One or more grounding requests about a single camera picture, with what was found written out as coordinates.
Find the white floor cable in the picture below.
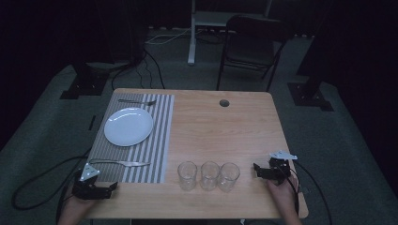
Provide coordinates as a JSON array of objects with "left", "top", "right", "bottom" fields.
[{"left": 145, "top": 27, "right": 192, "bottom": 46}]

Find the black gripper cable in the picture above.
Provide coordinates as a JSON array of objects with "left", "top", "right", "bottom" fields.
[
  {"left": 289, "top": 160, "right": 334, "bottom": 225},
  {"left": 11, "top": 147, "right": 92, "bottom": 225}
]

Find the clear drinking glass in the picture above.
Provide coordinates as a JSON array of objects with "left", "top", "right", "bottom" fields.
[
  {"left": 218, "top": 161, "right": 241, "bottom": 193},
  {"left": 200, "top": 160, "right": 221, "bottom": 191},
  {"left": 176, "top": 160, "right": 198, "bottom": 191}
]

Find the black floor cable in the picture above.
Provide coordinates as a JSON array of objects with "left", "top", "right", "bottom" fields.
[{"left": 110, "top": 49, "right": 166, "bottom": 92}]

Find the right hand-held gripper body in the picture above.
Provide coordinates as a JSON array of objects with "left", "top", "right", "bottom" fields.
[{"left": 264, "top": 150, "right": 299, "bottom": 186}]

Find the person's left hand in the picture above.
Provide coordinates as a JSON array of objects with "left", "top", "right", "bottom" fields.
[{"left": 57, "top": 187, "right": 97, "bottom": 225}]

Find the black stand base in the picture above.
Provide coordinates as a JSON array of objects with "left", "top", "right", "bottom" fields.
[
  {"left": 286, "top": 82, "right": 335, "bottom": 113},
  {"left": 59, "top": 61, "right": 111, "bottom": 100}
]

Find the silver fork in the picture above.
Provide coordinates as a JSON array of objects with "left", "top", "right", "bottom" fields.
[
  {"left": 117, "top": 98, "right": 158, "bottom": 107},
  {"left": 88, "top": 158, "right": 152, "bottom": 168}
]

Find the white round plate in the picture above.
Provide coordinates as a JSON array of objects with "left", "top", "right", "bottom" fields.
[{"left": 103, "top": 107, "right": 155, "bottom": 147}]

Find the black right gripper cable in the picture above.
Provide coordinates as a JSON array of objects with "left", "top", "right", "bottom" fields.
[{"left": 289, "top": 160, "right": 334, "bottom": 225}]

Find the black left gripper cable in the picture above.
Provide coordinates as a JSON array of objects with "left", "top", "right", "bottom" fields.
[{"left": 11, "top": 147, "right": 92, "bottom": 225}]

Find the person's right hand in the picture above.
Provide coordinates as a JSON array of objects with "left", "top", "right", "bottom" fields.
[{"left": 267, "top": 174, "right": 300, "bottom": 217}]

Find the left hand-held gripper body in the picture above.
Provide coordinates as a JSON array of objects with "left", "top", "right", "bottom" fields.
[{"left": 71, "top": 162, "right": 111, "bottom": 201}]

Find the white metal desk frame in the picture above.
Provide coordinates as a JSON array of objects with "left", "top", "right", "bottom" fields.
[{"left": 187, "top": 0, "right": 274, "bottom": 66}]

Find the small black floor strip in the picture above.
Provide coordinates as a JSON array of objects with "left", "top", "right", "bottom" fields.
[{"left": 87, "top": 114, "right": 97, "bottom": 132}]

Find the black folding chair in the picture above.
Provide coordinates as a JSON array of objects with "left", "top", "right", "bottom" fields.
[{"left": 216, "top": 14, "right": 295, "bottom": 93}]

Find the grey striped placemat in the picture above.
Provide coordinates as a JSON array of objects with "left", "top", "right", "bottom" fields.
[{"left": 85, "top": 92, "right": 176, "bottom": 185}]

